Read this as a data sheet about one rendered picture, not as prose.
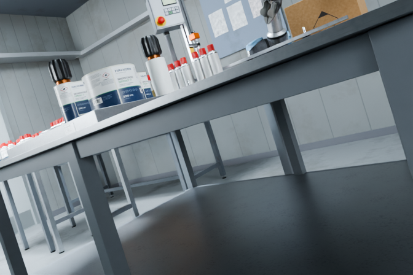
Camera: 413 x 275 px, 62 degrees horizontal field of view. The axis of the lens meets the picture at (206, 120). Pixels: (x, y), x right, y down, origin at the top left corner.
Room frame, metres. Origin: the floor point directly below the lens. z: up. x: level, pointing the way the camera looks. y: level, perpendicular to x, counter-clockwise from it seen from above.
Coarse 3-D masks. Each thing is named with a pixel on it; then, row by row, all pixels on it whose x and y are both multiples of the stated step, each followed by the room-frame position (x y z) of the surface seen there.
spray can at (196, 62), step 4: (192, 52) 1.76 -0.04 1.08; (196, 52) 1.77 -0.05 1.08; (192, 56) 1.77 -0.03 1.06; (196, 56) 1.76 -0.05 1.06; (196, 60) 1.75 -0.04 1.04; (192, 64) 1.78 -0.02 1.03; (196, 64) 1.75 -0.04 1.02; (200, 64) 1.76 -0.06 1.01; (196, 68) 1.76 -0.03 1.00; (200, 68) 1.75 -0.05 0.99; (196, 72) 1.76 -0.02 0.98; (200, 72) 1.75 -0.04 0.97; (196, 76) 1.77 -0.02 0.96; (200, 76) 1.75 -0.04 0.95; (204, 76) 1.76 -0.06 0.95
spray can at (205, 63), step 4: (200, 48) 1.73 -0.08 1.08; (204, 48) 1.74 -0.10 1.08; (200, 52) 1.73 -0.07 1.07; (204, 52) 1.73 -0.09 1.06; (200, 56) 1.74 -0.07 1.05; (204, 56) 1.72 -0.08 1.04; (200, 60) 1.74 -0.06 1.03; (204, 60) 1.72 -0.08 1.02; (208, 60) 1.73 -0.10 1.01; (204, 64) 1.72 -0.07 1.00; (208, 64) 1.72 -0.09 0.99; (204, 68) 1.73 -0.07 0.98; (208, 68) 1.72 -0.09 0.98; (204, 72) 1.74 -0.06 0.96; (208, 72) 1.72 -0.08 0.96; (212, 72) 1.73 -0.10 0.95; (208, 76) 1.72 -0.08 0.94
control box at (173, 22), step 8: (152, 0) 1.91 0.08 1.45; (160, 0) 1.92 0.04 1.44; (176, 0) 1.94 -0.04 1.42; (152, 8) 1.90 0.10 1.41; (160, 8) 1.91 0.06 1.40; (152, 16) 1.91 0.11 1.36; (160, 16) 1.91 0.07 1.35; (168, 16) 1.92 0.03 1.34; (176, 16) 1.93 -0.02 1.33; (152, 24) 1.97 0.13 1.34; (160, 24) 1.91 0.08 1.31; (168, 24) 1.92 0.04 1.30; (176, 24) 1.93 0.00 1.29; (160, 32) 1.97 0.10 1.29
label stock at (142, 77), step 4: (136, 72) 1.73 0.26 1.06; (140, 72) 1.75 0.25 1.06; (144, 72) 1.77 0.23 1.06; (140, 76) 1.74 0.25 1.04; (144, 76) 1.76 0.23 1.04; (140, 80) 1.73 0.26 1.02; (144, 80) 1.76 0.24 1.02; (140, 84) 1.73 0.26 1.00; (144, 84) 1.75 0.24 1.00; (148, 84) 1.77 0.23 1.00; (144, 88) 1.74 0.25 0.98; (148, 88) 1.76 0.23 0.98; (144, 92) 1.74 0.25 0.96; (148, 92) 1.76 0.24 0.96; (144, 96) 1.73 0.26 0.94; (148, 96) 1.75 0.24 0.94; (152, 96) 1.77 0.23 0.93
